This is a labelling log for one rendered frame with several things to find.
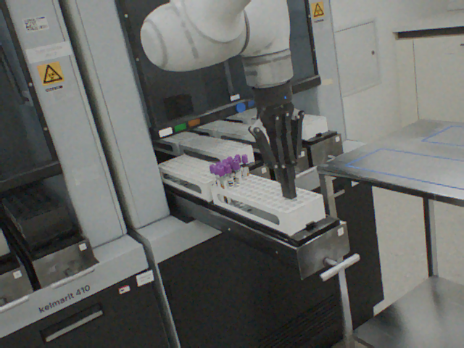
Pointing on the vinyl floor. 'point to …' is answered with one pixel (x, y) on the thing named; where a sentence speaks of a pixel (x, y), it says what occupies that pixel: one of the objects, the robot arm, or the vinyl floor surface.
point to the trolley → (451, 307)
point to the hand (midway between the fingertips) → (287, 181)
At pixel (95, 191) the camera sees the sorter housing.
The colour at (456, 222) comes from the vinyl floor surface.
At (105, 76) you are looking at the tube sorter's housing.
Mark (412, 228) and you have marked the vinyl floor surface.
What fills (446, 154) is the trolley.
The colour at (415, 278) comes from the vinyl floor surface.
